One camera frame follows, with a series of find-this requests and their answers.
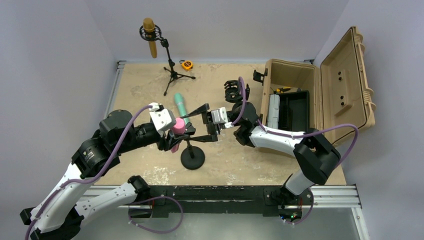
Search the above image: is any pink microphone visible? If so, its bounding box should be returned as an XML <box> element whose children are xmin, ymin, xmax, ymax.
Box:
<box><xmin>170</xmin><ymin>117</ymin><xmax>186</xmax><ymax>153</ymax></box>

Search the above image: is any mint green microphone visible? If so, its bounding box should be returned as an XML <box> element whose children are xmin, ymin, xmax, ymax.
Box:
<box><xmin>174</xmin><ymin>93</ymin><xmax>187</xmax><ymax>117</ymax></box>

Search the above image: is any black round-base stand with shockmount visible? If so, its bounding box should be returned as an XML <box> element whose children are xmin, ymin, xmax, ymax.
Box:
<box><xmin>224</xmin><ymin>80</ymin><xmax>243</xmax><ymax>104</ymax></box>

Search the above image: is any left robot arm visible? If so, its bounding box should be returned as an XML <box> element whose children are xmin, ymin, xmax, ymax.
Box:
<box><xmin>20</xmin><ymin>103</ymin><xmax>194</xmax><ymax>240</ymax></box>

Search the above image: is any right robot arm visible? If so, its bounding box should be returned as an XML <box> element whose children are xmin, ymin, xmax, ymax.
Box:
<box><xmin>182</xmin><ymin>101</ymin><xmax>342</xmax><ymax>204</ymax></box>

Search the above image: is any black tripod microphone stand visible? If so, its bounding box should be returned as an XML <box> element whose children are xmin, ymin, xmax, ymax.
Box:
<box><xmin>139</xmin><ymin>24</ymin><xmax>197</xmax><ymax>97</ymax></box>

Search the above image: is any gold microphone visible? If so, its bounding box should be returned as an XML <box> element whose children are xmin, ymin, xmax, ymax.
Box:
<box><xmin>143</xmin><ymin>17</ymin><xmax>157</xmax><ymax>59</ymax></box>

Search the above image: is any orange tape measure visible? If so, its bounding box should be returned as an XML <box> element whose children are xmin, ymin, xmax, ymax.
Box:
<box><xmin>179</xmin><ymin>60</ymin><xmax>194</xmax><ymax>71</ymax></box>

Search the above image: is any grey box in case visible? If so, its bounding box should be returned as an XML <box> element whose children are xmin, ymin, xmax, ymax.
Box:
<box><xmin>266</xmin><ymin>94</ymin><xmax>280</xmax><ymax>129</ymax></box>

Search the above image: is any yellow black tool in case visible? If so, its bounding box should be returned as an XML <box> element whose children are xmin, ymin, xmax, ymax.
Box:
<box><xmin>273</xmin><ymin>87</ymin><xmax>291</xmax><ymax>94</ymax></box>

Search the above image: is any black tray in case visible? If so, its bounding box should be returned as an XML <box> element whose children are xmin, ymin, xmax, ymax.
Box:
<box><xmin>277</xmin><ymin>90</ymin><xmax>310</xmax><ymax>132</ymax></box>

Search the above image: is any tan plastic case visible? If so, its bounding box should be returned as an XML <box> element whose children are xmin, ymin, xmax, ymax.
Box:
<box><xmin>257</xmin><ymin>26</ymin><xmax>376</xmax><ymax>131</ymax></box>

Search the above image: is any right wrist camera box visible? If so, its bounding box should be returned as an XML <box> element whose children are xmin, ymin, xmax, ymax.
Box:
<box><xmin>210</xmin><ymin>107</ymin><xmax>234</xmax><ymax>130</ymax></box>

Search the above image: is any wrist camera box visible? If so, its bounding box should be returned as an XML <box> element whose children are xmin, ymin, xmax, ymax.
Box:
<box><xmin>210</xmin><ymin>107</ymin><xmax>234</xmax><ymax>130</ymax></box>
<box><xmin>149</xmin><ymin>102</ymin><xmax>177</xmax><ymax>137</ymax></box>

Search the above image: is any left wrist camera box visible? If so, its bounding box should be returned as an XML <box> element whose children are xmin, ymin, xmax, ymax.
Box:
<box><xmin>149</xmin><ymin>102</ymin><xmax>177</xmax><ymax>137</ymax></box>

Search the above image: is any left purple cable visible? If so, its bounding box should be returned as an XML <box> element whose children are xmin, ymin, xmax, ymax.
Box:
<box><xmin>24</xmin><ymin>104</ymin><xmax>163</xmax><ymax>240</ymax></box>

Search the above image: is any purple cable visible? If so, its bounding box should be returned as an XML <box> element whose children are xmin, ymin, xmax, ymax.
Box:
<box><xmin>231</xmin><ymin>76</ymin><xmax>360</xmax><ymax>226</ymax></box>
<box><xmin>24</xmin><ymin>104</ymin><xmax>163</xmax><ymax>240</ymax></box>

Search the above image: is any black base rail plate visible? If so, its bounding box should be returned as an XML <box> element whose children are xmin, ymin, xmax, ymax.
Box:
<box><xmin>130</xmin><ymin>184</ymin><xmax>314</xmax><ymax>220</ymax></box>

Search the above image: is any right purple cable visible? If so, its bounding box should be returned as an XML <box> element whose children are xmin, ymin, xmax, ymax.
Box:
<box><xmin>231</xmin><ymin>76</ymin><xmax>360</xmax><ymax>226</ymax></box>

